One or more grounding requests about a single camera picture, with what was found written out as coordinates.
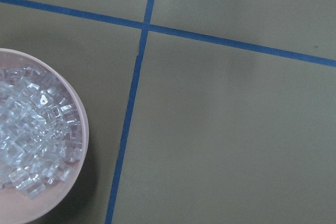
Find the pink bowl of ice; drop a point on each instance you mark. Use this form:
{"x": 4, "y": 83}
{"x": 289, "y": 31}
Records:
{"x": 44, "y": 137}

